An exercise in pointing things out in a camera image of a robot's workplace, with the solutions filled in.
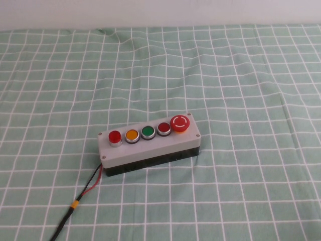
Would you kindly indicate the grey black push-button control box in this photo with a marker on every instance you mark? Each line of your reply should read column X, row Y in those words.
column 150, row 148

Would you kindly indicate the dark red round push button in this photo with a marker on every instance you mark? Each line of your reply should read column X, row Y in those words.
column 164, row 127

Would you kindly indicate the green round push button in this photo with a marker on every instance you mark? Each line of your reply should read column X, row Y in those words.
column 148, row 130

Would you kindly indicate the red mushroom emergency stop button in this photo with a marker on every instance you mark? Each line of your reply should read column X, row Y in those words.
column 179, row 121

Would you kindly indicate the yellow round push button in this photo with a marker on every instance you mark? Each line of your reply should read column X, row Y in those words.
column 132, row 134

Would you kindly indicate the red indicator lamp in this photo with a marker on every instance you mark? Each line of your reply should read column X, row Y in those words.
column 115, row 136

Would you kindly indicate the green white checked tablecloth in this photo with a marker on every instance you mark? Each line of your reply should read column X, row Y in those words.
column 225, row 88

